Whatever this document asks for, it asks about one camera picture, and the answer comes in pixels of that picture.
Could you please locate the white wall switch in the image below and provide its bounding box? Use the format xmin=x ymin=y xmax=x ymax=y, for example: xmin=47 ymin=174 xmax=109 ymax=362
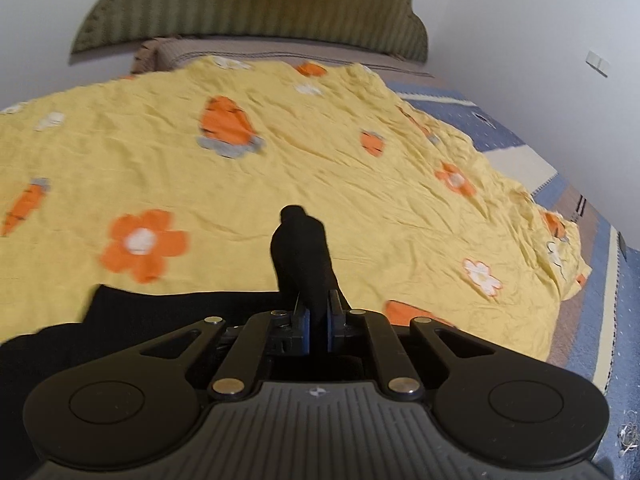
xmin=586 ymin=51 xmax=611 ymax=77

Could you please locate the yellow carrot print bedspread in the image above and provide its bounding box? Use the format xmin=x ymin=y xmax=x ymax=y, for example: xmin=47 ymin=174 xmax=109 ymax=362
xmin=1 ymin=58 xmax=590 ymax=360

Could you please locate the blue patterned bed sheet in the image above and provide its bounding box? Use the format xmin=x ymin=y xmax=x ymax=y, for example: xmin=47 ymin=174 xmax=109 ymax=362
xmin=390 ymin=79 xmax=639 ymax=479

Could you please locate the grey brown pillow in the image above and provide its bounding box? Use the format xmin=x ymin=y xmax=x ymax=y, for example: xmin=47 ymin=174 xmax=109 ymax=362
xmin=131 ymin=37 xmax=432 ymax=78

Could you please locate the black cloth garment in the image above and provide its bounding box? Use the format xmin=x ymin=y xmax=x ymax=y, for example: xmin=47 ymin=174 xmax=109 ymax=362
xmin=0 ymin=204 xmax=354 ymax=391

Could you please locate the olive upholstered headboard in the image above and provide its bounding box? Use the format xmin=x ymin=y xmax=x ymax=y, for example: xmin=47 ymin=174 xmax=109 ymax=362
xmin=70 ymin=0 xmax=428 ymax=63

